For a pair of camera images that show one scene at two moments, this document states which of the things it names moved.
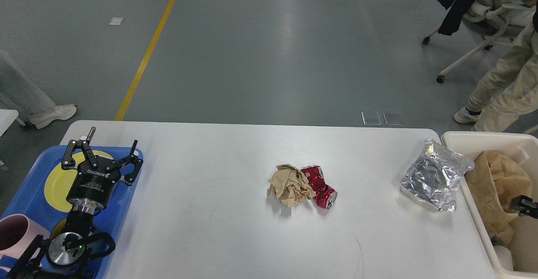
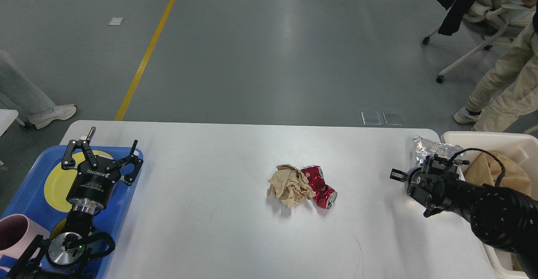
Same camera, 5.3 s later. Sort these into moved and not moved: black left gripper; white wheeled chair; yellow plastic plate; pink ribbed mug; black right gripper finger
Moved: black right gripper finger
Not moved: yellow plastic plate; pink ribbed mug; white wheeled chair; black left gripper
